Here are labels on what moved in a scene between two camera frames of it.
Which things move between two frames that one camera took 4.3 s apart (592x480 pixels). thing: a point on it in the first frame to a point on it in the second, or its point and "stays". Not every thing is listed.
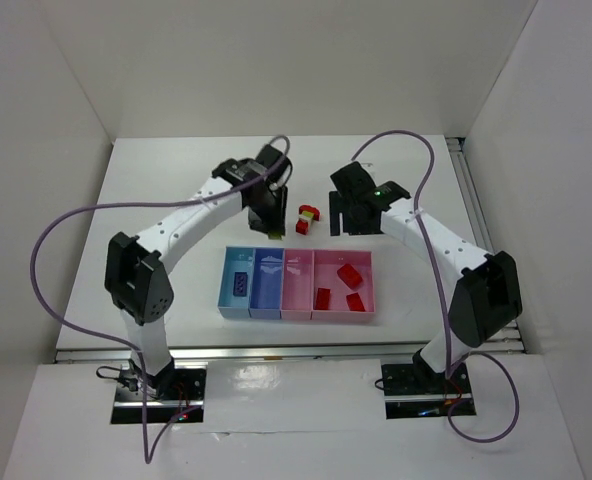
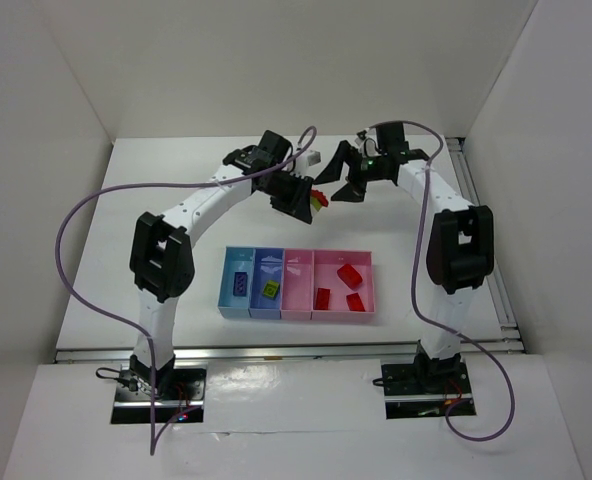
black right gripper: (337, 214) to (353, 168)
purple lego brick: (240, 284) stays
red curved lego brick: (355, 303) stays
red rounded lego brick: (350, 276) stays
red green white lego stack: (305, 214) to (318, 200)
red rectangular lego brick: (322, 299) stays
